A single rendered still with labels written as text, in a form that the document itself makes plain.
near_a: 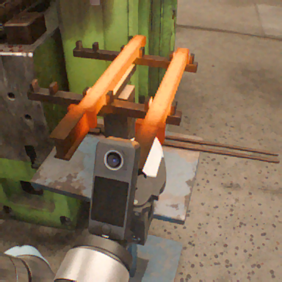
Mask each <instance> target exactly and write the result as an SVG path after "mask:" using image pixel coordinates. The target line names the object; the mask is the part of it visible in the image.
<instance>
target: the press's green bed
mask: <svg viewBox="0 0 282 282"><path fill-rule="evenodd" d="M41 164H42V163H39V162H37V161H35V160H32V162H30V161H22V160H16V159H6V158H1V157H0V201H1V203H2V206H3V208H4V210H5V211H6V213H7V216H8V218H7V219H8V220H14V221H18V222H23V223H28V224H31V225H39V226H43V227H49V228H57V229H60V230H63V231H71V232H76V229H77V228H78V227H77V225H78V223H79V221H80V218H81V216H82V212H83V209H84V206H85V204H86V201H85V200H79V199H76V198H71V197H68V196H65V195H61V194H57V193H55V192H50V191H48V190H44V189H40V188H37V187H33V186H32V184H31V182H30V181H31V179H32V176H34V175H35V173H36V172H37V170H39V168H40V166H41Z"/></svg>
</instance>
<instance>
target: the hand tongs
mask: <svg viewBox="0 0 282 282"><path fill-rule="evenodd" d="M100 132H101V133H102V134H103V135H105V131H104V125H103V124H100V123H98V125H97V126H96V127H95V129H92V128H90V130H89V132H88V134H94V135H99V134H100ZM165 139H169V140H178V141H182V142H190V143H195V144H204V145H212V146H216V147H221V148H229V149H234V150H238V151H249V152H254V153H262V154H266V155H270V156H279V153H278V152H274V151H267V150H259V149H255V148H247V147H242V146H238V145H230V144H225V143H216V142H208V141H204V140H196V139H190V138H186V137H177V136H173V135H167V134H166V135H165ZM164 145H168V146H173V147H177V148H186V149H190V150H194V151H202V152H207V153H214V154H222V155H227V156H235V157H239V158H243V159H255V160H259V161H263V162H270V163H280V160H279V159H273V158H269V157H260V156H253V155H249V154H244V153H237V152H236V153H233V152H228V151H221V150H216V149H211V148H204V147H199V146H194V145H182V144H178V143H173V142H164Z"/></svg>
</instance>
